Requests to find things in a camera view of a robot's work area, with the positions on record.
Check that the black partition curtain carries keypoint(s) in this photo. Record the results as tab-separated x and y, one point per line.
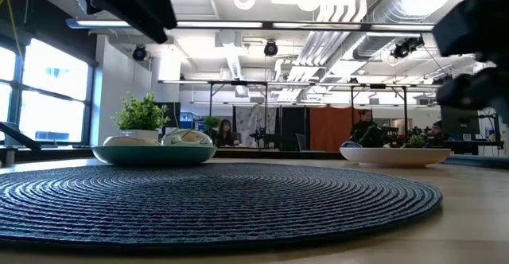
293	129

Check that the black background rig frame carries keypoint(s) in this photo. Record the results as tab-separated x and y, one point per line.
378	86
238	83

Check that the background green plant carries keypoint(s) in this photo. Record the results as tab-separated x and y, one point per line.
210	123
416	140

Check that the small green potted plant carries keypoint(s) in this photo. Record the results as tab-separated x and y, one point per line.
141	113

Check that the patterned grey curtain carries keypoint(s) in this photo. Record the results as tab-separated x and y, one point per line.
250	121

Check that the overhead light bar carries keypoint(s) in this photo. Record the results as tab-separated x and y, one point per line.
218	24

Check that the large window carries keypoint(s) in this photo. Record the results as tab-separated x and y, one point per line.
55	77

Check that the orange partition curtain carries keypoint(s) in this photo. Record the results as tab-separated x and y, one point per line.
330	129

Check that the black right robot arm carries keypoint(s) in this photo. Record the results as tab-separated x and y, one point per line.
473	21

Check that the round dark woven placemat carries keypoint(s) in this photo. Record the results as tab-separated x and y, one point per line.
199	204

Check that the teal plate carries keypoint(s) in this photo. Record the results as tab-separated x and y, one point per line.
155	155

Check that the black computer monitor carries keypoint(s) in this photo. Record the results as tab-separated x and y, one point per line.
459	121
169	115

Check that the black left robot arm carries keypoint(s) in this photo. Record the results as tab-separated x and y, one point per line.
131	5

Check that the white shallow bowl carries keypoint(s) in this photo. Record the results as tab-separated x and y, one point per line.
393	156

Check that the silver ventilation duct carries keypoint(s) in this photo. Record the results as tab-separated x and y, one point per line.
397	13

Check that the black ceiling spotlight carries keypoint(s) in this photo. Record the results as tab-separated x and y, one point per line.
403	48
139	52
270	48

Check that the person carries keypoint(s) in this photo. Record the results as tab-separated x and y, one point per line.
366	130
437	133
226	133

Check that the large cream frosted donut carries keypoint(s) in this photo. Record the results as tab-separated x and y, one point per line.
129	141

